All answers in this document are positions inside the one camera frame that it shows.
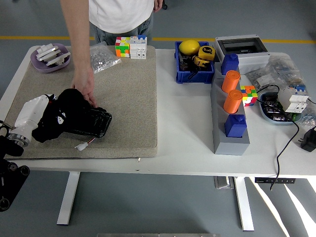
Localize blue plastic bin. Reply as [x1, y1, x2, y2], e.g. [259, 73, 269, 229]
[174, 40, 216, 84]

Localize white table leg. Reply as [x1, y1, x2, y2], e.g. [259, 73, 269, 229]
[56, 171, 81, 226]
[233, 176, 255, 232]

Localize white circuit breaker blue clips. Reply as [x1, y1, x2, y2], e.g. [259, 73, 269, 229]
[277, 85, 309, 115]

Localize dark metal tool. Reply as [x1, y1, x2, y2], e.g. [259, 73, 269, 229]
[179, 53, 196, 73]

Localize yellow round ball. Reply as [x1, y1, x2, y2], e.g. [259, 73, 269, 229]
[179, 39, 201, 55]

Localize person's right hand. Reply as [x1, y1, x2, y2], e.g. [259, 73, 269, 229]
[71, 66, 99, 108]

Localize clear bag of metal rings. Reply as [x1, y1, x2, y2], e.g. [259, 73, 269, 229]
[302, 108, 316, 129]

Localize person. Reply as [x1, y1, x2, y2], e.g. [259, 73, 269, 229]
[88, 0, 155, 46]

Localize black circuit modules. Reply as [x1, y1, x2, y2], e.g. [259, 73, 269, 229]
[261, 94, 294, 121]

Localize grey metal box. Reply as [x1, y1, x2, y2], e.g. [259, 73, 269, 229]
[213, 176, 235, 190]

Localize clear bag of coloured parts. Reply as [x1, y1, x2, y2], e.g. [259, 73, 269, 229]
[268, 54, 303, 87]

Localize light blue oval tray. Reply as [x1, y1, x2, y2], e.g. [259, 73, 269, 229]
[258, 91, 304, 126]

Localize long grey block holder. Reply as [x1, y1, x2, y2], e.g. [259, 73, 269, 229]
[210, 61, 251, 156]

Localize large colourful puzzle cube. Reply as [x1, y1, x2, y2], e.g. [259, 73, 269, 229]
[115, 36, 131, 58]

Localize clear bag of metal nuts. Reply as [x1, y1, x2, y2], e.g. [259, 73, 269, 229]
[89, 41, 122, 74]

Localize white slotted block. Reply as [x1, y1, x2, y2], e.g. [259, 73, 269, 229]
[40, 42, 56, 54]

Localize clear bag of grey parts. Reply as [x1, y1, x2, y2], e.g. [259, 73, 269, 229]
[245, 68, 282, 91]

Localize grey electrical enclosure box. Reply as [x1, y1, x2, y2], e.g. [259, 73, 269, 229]
[213, 34, 271, 75]

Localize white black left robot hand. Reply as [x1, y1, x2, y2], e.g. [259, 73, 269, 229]
[14, 93, 69, 142]

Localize grey-brown mat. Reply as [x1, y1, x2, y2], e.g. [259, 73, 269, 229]
[3, 45, 158, 160]

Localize white connector with red wires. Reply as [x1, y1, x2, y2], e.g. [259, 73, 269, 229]
[75, 137, 96, 151]

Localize white T-shaped bracket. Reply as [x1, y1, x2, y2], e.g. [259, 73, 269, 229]
[45, 51, 72, 67]

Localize orange cylinder peg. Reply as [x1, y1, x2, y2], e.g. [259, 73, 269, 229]
[223, 89, 243, 114]
[221, 70, 241, 93]

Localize blue square peg block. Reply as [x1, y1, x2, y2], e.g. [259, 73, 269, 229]
[224, 114, 247, 138]
[221, 53, 240, 76]

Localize black table control panel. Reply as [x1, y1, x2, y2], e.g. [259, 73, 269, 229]
[255, 177, 297, 185]

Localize purple oval tray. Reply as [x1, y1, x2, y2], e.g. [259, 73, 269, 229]
[30, 42, 72, 73]

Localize person's left hand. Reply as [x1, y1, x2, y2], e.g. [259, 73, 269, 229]
[153, 0, 165, 13]

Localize black power adapter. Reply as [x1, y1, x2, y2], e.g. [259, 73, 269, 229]
[299, 127, 316, 153]

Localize white breaker stack blue top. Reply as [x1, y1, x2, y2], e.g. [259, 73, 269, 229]
[129, 34, 148, 60]

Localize small colourful puzzle cube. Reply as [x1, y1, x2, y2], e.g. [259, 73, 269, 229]
[239, 85, 259, 108]

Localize silver flat bar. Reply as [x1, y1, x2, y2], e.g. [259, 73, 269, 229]
[36, 46, 63, 61]

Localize black cable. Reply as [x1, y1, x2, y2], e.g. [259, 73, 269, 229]
[256, 84, 301, 191]

